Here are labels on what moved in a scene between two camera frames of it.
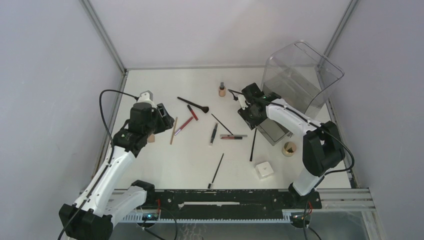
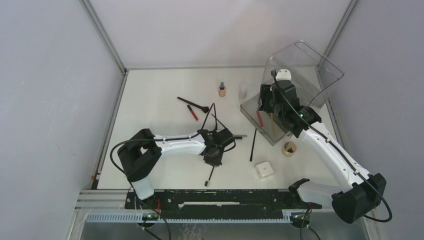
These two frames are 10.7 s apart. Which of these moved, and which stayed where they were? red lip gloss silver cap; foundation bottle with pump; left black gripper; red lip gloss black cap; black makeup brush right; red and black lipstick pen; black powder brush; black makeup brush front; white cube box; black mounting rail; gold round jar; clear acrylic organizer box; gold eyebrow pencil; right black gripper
Moved: left black gripper; red lip gloss silver cap; right black gripper; gold eyebrow pencil; black makeup brush front
Stayed: black powder brush; black makeup brush right; clear acrylic organizer box; red lip gloss black cap; white cube box; foundation bottle with pump; black mounting rail; red and black lipstick pen; gold round jar
